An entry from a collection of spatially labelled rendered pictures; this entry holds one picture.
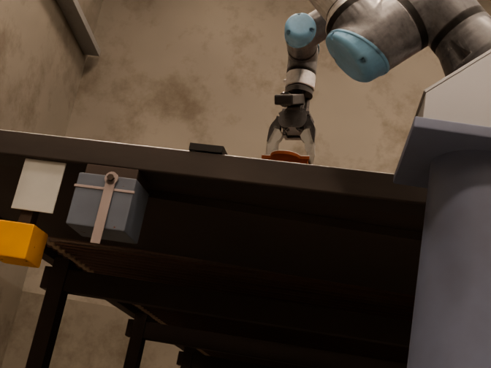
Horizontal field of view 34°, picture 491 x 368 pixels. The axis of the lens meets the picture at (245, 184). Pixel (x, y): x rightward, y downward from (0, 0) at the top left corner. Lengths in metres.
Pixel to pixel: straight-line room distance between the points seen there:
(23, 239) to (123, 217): 0.22
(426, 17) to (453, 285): 0.49
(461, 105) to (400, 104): 6.19
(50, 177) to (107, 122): 5.79
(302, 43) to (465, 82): 0.66
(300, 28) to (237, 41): 5.88
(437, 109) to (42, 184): 0.91
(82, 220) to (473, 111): 0.84
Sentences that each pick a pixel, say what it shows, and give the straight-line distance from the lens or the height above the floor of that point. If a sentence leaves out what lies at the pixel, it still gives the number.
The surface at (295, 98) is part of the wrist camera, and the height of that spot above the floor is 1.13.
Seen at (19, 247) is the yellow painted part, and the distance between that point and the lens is 1.76.
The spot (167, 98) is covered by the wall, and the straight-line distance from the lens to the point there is 7.59.
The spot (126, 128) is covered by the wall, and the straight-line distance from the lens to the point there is 7.53.
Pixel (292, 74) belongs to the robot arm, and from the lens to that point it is 2.01.
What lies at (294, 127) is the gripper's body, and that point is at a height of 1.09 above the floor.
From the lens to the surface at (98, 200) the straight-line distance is 1.73.
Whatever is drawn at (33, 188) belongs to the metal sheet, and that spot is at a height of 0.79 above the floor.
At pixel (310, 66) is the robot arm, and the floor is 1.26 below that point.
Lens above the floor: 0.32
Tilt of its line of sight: 19 degrees up
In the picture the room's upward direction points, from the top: 11 degrees clockwise
